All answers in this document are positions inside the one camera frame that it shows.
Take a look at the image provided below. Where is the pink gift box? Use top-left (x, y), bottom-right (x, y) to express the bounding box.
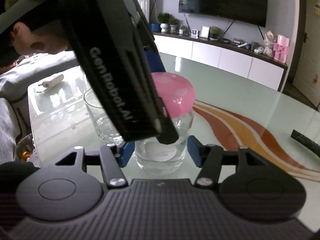
top-left (273, 35), bottom-right (290, 63)

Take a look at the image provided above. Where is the grey sofa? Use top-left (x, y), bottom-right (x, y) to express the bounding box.
top-left (1, 51), bottom-right (79, 164)

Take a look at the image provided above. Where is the small potted plant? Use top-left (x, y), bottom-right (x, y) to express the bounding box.
top-left (169, 17), bottom-right (181, 34)

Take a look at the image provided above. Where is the potted plant white pot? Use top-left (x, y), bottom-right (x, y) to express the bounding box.
top-left (157, 12), bottom-right (172, 33)

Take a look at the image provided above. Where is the clear glass jar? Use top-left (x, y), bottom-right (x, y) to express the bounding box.
top-left (135, 110), bottom-right (194, 176)

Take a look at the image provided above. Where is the white tv cabinet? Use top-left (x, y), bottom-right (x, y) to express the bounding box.
top-left (153, 32), bottom-right (287, 92)

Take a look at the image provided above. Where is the pink polka dot jar cap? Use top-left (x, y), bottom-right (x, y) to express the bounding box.
top-left (151, 72), bottom-right (195, 119)

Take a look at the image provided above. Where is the white photo frame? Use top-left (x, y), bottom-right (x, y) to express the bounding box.
top-left (199, 26), bottom-right (210, 38)

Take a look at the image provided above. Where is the small cactus plant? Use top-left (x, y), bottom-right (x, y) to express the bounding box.
top-left (209, 26), bottom-right (223, 40)

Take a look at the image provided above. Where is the person head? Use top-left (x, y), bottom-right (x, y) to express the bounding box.
top-left (0, 0), bottom-right (73, 68)

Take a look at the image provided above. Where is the plush doll bouquet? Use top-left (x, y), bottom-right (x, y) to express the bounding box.
top-left (263, 30), bottom-right (275, 57)

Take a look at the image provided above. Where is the cream room door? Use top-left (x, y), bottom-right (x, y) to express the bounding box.
top-left (293, 0), bottom-right (319, 108)

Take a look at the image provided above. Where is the clear drinking glass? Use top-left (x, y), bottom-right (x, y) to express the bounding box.
top-left (83, 88), bottom-right (123, 146)

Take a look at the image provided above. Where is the black remote control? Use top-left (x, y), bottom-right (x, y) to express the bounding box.
top-left (290, 129), bottom-right (320, 157)

